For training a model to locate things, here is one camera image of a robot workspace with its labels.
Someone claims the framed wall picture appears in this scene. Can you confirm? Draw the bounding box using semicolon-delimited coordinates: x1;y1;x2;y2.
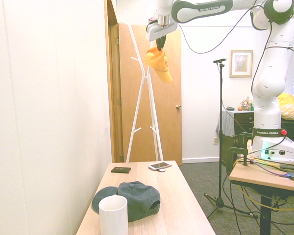
229;49;253;78

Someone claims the white smartphone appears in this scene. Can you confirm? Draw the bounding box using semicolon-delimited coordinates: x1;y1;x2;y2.
148;161;173;170

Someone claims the dark wooden dresser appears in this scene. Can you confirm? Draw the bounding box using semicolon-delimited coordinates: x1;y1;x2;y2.
221;110;256;169

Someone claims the black metal table clamp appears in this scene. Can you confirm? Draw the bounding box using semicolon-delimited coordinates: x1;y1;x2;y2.
226;132;252;176

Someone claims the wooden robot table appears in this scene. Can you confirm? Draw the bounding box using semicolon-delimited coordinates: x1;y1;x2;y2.
229;141;294;235

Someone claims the dark green baseball cap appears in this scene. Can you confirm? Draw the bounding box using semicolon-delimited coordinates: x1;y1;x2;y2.
92;181;161;223

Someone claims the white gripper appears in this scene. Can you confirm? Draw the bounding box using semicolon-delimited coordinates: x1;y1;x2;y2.
145;20;178;51

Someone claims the flower ornament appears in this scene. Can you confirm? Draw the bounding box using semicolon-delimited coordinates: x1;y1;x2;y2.
240;95;252;111

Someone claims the white wooden coat rack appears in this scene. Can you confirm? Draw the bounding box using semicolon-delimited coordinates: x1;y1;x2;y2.
123;8;164;163

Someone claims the black camera tripod stand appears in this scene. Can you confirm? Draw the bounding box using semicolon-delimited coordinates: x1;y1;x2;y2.
203;61;258;219

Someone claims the grey draped cloth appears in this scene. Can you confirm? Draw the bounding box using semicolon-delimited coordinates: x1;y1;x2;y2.
215;109;236;137

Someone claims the yellow cable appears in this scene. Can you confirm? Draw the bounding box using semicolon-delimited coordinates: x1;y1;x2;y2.
236;184;294;212

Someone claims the brown wooden door frame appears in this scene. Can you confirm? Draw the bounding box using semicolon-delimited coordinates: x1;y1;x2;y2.
104;0;124;164

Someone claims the brown wooden door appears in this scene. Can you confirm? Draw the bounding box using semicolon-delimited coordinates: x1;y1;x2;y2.
118;23;183;166

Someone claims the black flat wallet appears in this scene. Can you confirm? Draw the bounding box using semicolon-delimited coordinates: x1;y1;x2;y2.
111;166;132;175

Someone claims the white ceramic mug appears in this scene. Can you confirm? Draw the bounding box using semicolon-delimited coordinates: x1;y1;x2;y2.
98;195;129;235

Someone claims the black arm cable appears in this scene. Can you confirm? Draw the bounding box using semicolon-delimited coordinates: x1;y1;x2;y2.
176;4;272;98

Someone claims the yellow baseball cap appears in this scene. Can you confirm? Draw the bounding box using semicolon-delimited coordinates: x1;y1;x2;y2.
144;46;173;84

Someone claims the purple cable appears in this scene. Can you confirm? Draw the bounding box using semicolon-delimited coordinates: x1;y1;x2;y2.
251;159;290;177

